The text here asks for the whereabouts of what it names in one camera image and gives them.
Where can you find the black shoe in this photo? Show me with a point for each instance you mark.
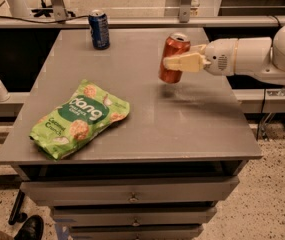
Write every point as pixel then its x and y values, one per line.
pixel 32 229

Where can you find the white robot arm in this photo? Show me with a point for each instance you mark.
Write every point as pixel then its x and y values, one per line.
pixel 261 58

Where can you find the grey drawer cabinet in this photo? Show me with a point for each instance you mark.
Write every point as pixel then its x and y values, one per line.
pixel 158 174

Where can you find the green rice chip bag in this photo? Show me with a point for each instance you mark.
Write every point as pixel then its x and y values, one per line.
pixel 72 125

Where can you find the blue soda can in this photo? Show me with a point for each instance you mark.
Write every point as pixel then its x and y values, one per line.
pixel 99 29

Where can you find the red coke can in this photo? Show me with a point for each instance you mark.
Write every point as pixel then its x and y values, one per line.
pixel 176 44

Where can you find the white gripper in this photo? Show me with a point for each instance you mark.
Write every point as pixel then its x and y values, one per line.
pixel 219 58

